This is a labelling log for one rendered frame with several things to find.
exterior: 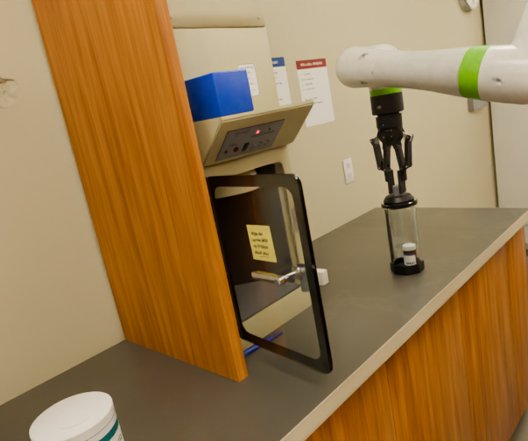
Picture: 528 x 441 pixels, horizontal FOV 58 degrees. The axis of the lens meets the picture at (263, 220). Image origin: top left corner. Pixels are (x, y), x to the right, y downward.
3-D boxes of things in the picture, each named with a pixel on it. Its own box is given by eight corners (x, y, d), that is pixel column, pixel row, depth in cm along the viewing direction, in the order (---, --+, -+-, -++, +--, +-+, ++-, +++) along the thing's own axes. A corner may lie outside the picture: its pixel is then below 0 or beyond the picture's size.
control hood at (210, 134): (194, 168, 107) (185, 123, 105) (286, 143, 129) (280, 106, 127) (228, 165, 99) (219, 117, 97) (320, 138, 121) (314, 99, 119)
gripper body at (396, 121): (407, 110, 140) (411, 142, 142) (381, 114, 146) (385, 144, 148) (395, 114, 135) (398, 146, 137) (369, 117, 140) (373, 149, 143)
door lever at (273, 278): (271, 272, 97) (269, 260, 97) (303, 279, 90) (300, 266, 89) (250, 282, 94) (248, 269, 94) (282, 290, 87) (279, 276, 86)
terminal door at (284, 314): (241, 336, 116) (206, 175, 107) (334, 375, 92) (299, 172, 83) (238, 338, 116) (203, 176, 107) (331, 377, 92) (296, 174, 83)
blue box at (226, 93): (192, 122, 105) (182, 80, 103) (224, 116, 112) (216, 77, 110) (221, 116, 98) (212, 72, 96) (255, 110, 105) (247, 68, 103)
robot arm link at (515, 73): (573, 67, 101) (568, 27, 92) (552, 119, 100) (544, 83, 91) (486, 64, 113) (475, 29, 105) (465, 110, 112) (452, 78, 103)
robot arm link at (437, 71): (476, 94, 114) (483, 45, 110) (454, 100, 107) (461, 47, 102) (351, 85, 138) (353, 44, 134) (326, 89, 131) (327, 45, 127)
